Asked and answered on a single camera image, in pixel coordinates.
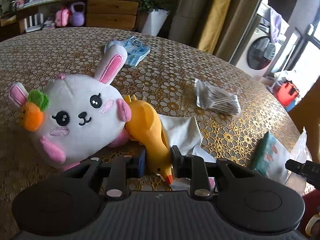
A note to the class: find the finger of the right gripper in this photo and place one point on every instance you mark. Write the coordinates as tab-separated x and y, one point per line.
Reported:
294	166

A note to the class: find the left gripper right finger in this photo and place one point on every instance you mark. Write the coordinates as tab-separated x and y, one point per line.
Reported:
194	168

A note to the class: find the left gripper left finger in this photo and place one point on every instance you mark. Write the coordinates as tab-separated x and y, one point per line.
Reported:
123	168

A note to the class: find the white fabric piece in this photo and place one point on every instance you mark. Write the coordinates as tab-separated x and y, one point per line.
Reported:
182	132

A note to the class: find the yellow rubber chicken toy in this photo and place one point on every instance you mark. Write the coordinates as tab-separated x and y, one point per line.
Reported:
145	127

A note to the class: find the blue cartoon face mask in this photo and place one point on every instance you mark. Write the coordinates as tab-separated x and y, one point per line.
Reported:
136	51

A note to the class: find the clear plastic bag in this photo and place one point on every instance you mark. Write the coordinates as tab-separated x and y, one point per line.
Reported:
294	181

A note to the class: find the small pink white sachet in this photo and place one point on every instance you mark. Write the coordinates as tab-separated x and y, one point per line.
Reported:
183	184

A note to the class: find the teal white tissue pack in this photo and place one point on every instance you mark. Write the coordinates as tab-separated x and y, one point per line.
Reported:
270	158

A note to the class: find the tan giraffe shaped chair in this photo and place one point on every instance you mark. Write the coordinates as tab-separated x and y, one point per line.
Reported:
306	114

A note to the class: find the bag of cotton swabs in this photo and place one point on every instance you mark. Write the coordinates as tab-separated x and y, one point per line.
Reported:
216	99

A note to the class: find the white bunny plush toy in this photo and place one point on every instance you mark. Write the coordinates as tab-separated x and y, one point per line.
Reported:
75	116

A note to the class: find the red bucket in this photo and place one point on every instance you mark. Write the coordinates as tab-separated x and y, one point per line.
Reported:
287	93

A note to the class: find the front load washing machine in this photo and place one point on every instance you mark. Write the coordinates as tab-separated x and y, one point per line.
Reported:
257	51

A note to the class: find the purple towel on washer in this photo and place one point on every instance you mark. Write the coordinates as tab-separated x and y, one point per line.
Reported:
275	25

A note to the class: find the white plant pot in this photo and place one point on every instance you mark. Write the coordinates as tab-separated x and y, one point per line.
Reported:
154	22

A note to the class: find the wooden drawer cabinet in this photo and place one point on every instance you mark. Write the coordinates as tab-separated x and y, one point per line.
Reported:
119	14

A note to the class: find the purple kettlebell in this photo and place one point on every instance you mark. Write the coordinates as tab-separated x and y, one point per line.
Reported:
77	17

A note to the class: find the pink toy case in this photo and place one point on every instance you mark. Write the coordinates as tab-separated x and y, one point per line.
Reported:
62	17

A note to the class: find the tall covered air conditioner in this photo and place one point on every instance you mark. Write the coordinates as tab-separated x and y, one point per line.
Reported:
187	16

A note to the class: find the yellow curtain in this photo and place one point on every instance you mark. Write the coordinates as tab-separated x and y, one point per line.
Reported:
213	25

